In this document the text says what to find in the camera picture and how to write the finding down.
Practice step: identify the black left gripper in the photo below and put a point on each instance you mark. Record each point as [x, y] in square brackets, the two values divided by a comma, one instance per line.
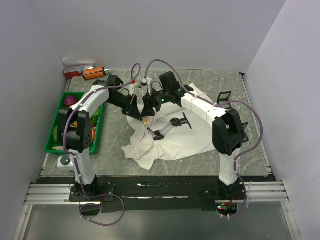
[131, 108]

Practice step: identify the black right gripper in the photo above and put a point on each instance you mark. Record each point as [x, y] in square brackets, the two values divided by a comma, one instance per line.
[149, 103]

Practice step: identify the white garment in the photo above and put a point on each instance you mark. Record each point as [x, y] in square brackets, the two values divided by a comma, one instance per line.
[181, 142]

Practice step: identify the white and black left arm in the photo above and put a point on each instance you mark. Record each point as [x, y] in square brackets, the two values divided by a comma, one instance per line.
[75, 131]

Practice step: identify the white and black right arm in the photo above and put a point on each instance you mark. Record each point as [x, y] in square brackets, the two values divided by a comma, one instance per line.
[228, 132]

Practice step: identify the orange cylindrical tool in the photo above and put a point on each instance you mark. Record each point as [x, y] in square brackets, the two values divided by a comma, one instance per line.
[94, 73]

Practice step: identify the purple toy onion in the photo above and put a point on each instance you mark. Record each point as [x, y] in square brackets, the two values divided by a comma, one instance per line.
[70, 100]

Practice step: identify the green plastic tray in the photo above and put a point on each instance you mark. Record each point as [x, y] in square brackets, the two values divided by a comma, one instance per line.
[96, 119]

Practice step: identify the red white carton box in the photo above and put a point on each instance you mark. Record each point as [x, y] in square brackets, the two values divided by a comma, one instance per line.
[76, 70]

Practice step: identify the green toy pepper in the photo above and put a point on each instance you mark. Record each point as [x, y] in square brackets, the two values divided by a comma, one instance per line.
[55, 135]

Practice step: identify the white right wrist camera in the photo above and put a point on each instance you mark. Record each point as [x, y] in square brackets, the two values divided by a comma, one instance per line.
[147, 83]

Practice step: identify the black frame stand far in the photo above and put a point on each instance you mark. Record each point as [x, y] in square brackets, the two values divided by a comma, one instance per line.
[224, 98]

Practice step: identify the black frame stand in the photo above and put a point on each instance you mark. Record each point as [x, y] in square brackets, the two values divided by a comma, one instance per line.
[245, 132]
[224, 98]

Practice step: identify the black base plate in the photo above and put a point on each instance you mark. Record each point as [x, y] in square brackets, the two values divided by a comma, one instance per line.
[145, 193]

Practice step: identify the black frame stand near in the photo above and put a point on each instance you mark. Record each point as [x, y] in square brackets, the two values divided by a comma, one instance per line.
[245, 132]

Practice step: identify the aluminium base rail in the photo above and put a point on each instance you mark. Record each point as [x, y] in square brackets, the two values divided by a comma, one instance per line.
[60, 194]

